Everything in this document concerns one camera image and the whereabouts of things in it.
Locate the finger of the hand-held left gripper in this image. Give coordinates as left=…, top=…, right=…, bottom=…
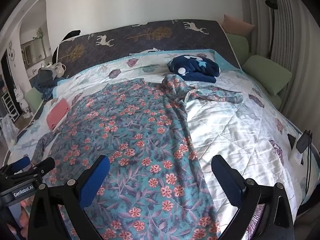
left=15, top=157, right=56, bottom=180
left=0, top=156, right=32, bottom=178

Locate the teal floral garment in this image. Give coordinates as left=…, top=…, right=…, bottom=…
left=31, top=74, right=244, bottom=240

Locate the green cushion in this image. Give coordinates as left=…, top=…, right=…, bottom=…
left=26, top=88, right=45, bottom=117

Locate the pink pillow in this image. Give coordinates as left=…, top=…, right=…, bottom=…
left=222, top=14, right=255, bottom=37

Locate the white box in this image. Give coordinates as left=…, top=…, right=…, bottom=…
left=290, top=149, right=304, bottom=166

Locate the white wire rack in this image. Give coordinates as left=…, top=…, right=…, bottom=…
left=1, top=90, right=19, bottom=121

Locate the navy star-print fleece garment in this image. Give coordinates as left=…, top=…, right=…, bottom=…
left=167, top=54, right=221, bottom=83

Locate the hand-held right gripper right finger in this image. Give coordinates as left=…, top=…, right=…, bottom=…
left=211, top=154, right=294, bottom=240

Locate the large green pillow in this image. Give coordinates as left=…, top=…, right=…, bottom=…
left=242, top=55, right=292, bottom=96

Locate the dark blue clothes pile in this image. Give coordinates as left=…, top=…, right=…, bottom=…
left=34, top=68, right=59, bottom=99

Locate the pink folded cloth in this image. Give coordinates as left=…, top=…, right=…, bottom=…
left=47, top=98, right=70, bottom=130

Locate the white floral quilt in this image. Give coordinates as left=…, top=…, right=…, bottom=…
left=9, top=49, right=313, bottom=240

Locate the white bag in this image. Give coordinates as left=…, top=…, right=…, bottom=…
left=51, top=62, right=67, bottom=78

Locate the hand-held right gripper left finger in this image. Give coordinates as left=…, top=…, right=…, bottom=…
left=26, top=154, right=111, bottom=240

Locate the black cable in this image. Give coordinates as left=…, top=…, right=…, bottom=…
left=303, top=130, right=314, bottom=202

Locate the black floor lamp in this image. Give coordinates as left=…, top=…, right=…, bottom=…
left=265, top=0, right=279, bottom=58

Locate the black phone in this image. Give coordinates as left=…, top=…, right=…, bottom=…
left=295, top=129, right=313, bottom=153

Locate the clear plastic bag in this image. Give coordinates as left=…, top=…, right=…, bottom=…
left=0, top=116, right=19, bottom=145

